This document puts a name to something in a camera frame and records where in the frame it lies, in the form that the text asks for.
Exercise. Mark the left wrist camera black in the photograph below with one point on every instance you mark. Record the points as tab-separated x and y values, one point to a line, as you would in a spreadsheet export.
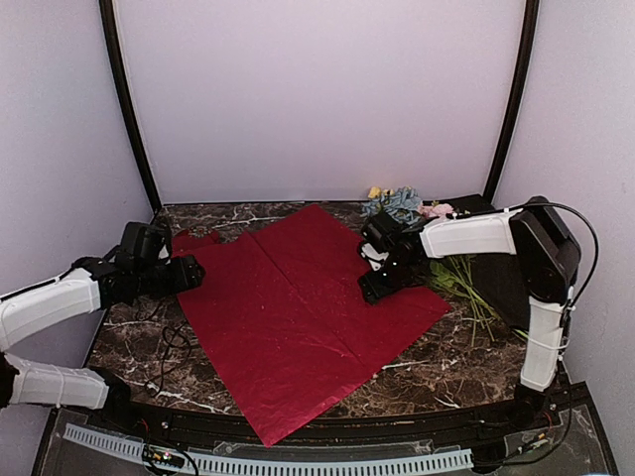
143	246

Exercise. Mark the yellow fake flower bunch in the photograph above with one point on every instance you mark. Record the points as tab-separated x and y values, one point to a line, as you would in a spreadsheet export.
378	193

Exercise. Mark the red wrapping paper sheet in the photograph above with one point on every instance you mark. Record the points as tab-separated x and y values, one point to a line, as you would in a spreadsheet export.
282	320

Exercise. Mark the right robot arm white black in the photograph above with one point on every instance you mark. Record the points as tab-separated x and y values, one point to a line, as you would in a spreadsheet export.
547	253

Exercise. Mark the red embroidered round pouch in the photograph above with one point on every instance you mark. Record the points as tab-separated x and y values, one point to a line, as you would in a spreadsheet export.
198	237

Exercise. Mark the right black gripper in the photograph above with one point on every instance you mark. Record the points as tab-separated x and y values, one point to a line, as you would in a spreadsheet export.
373	290

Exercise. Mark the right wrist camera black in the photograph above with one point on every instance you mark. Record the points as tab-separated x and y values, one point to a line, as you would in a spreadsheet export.
383	235

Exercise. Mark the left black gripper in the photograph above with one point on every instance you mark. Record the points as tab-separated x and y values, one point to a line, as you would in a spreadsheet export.
186	278

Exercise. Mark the white cable duct strip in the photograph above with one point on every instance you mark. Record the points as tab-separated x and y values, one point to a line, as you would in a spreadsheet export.
238	459

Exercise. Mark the left black frame post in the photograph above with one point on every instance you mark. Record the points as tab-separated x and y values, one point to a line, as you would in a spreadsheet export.
126	103

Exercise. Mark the right black frame post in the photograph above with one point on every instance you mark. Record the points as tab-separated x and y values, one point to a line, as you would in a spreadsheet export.
519	78

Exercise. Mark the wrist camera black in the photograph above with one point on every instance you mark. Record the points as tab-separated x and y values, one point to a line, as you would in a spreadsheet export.
143	246
383	235

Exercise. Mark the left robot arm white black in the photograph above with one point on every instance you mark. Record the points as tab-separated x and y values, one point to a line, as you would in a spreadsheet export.
92	284

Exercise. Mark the black frame post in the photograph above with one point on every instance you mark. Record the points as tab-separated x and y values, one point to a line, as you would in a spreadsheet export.
126	103
519	78

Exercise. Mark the black front table rail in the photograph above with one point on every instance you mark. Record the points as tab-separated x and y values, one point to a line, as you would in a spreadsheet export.
456	411

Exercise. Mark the pink fake rose bunch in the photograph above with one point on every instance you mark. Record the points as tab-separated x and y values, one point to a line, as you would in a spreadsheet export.
435	210

